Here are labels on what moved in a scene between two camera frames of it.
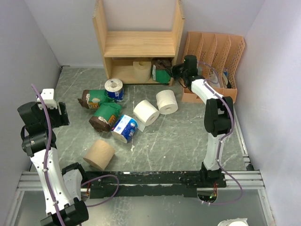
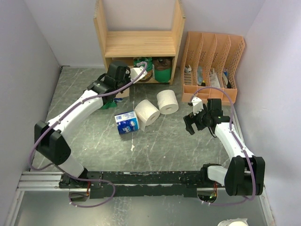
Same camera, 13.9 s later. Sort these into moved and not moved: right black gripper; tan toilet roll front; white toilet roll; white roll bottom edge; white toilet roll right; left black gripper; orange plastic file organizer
Moved: tan toilet roll front; right black gripper; left black gripper
Not moved: white roll bottom edge; white toilet roll; orange plastic file organizer; white toilet roll right
